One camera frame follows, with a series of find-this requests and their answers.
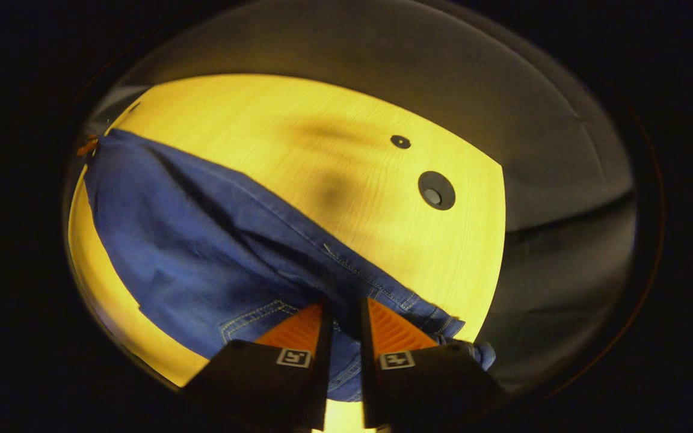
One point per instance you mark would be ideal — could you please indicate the large black table grommet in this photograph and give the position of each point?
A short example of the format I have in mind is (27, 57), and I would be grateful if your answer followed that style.
(437, 190)

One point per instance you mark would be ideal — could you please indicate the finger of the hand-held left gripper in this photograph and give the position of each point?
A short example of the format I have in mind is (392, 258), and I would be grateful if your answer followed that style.
(88, 146)

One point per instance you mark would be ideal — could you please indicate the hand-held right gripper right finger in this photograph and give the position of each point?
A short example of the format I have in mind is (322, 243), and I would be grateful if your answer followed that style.
(369, 385)

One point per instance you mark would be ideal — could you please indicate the blue denim jeans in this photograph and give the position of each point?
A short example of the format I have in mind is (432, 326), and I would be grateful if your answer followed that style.
(190, 240)

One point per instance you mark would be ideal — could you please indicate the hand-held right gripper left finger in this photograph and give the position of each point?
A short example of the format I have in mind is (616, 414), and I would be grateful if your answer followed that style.
(322, 385)

